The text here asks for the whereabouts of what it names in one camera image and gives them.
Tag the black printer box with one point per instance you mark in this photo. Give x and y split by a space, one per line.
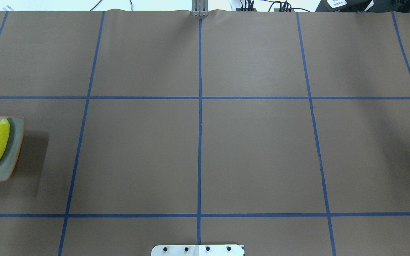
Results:
375 6

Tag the aluminium frame post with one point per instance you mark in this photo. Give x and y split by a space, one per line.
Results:
199 8

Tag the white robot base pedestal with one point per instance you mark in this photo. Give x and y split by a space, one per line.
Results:
199 250

